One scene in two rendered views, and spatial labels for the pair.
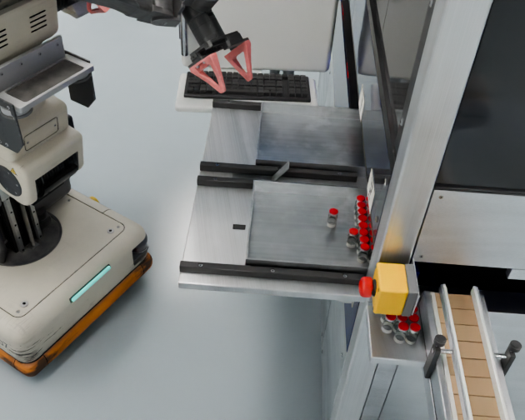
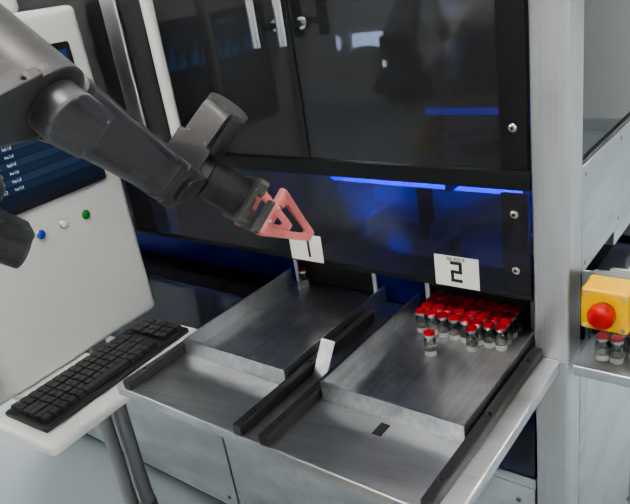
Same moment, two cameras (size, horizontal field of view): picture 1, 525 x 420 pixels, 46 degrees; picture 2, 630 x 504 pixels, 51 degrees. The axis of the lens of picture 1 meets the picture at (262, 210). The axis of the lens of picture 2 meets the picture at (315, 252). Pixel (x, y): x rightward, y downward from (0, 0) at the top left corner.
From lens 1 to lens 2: 0.97 m
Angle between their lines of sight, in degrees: 46
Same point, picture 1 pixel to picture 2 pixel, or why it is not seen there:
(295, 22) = (100, 264)
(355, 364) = (570, 468)
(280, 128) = (234, 346)
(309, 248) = (460, 380)
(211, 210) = (329, 447)
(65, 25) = not seen: outside the picture
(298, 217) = (400, 374)
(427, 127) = (575, 88)
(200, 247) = (394, 478)
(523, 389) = not seen: hidden behind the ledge
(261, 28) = (66, 295)
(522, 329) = not seen: hidden behind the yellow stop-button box
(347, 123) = (276, 300)
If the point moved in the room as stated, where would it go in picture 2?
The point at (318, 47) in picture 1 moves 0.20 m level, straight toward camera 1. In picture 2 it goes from (136, 281) to (186, 298)
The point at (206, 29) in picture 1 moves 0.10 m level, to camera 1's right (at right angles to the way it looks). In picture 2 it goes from (235, 177) to (282, 155)
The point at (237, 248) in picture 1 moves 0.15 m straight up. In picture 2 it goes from (420, 442) to (412, 357)
